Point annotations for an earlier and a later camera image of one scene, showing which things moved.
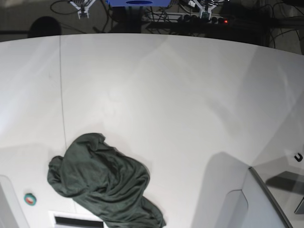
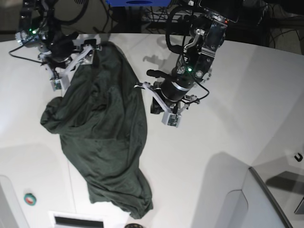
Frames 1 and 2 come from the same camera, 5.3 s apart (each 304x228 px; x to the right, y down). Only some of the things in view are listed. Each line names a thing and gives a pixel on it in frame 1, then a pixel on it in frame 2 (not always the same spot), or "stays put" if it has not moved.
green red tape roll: x=30 y=199 stays put
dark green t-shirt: x=110 y=184 to x=101 y=119
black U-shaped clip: x=300 y=158 stays put
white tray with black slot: x=63 y=219 stays put
